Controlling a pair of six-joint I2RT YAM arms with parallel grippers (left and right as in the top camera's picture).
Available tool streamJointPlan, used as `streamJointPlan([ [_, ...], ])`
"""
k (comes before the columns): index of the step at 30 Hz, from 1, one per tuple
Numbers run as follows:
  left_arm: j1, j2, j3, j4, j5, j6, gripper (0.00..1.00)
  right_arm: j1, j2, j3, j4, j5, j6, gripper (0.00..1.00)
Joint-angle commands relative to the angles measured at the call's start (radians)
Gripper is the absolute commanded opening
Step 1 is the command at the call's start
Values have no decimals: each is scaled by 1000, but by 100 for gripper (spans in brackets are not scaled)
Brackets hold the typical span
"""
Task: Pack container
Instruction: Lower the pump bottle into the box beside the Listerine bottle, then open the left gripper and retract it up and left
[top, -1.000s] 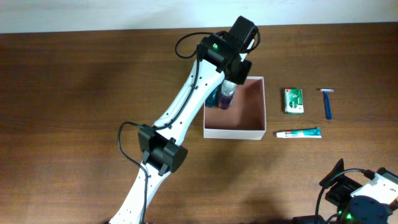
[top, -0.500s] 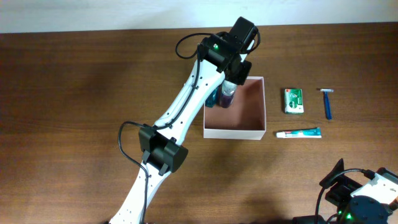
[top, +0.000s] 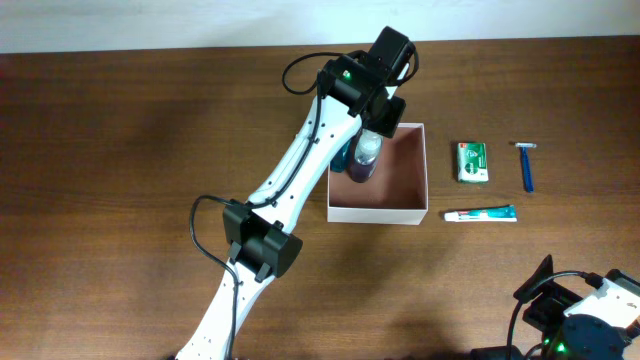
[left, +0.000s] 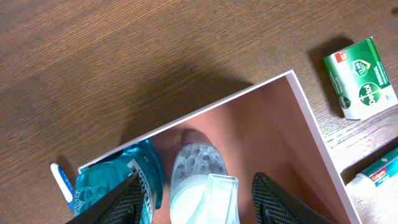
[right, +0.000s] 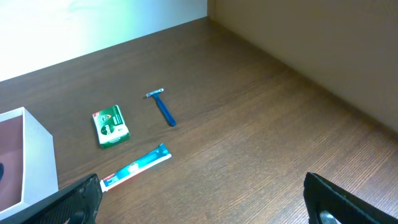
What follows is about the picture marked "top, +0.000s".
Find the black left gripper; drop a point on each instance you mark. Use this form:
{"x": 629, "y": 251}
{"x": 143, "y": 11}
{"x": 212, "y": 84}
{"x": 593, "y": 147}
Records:
{"x": 388, "y": 120}

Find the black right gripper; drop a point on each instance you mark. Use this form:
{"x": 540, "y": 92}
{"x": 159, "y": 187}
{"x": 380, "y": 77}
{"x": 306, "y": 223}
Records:
{"x": 545, "y": 298}

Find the purple foam pump bottle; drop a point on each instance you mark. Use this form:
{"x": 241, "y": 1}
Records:
{"x": 365, "y": 156}

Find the blue Listerine mouthwash bottle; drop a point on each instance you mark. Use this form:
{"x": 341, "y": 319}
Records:
{"x": 340, "y": 161}

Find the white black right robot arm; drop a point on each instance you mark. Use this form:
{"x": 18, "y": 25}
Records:
{"x": 580, "y": 315}

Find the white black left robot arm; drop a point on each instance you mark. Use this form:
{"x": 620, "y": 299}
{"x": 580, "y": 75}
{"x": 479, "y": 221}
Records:
{"x": 353, "y": 91}

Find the white teal toothpaste tube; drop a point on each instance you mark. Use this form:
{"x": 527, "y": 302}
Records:
{"x": 492, "y": 214}

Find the pink open box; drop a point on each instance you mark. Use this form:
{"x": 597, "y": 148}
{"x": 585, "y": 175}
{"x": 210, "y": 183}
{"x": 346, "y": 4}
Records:
{"x": 396, "y": 193}

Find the green soap box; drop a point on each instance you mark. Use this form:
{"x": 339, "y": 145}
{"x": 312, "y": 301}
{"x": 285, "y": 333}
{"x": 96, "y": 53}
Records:
{"x": 472, "y": 162}

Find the blue disposable razor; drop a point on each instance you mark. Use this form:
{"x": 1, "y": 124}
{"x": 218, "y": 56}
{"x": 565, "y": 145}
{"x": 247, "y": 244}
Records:
{"x": 525, "y": 164}

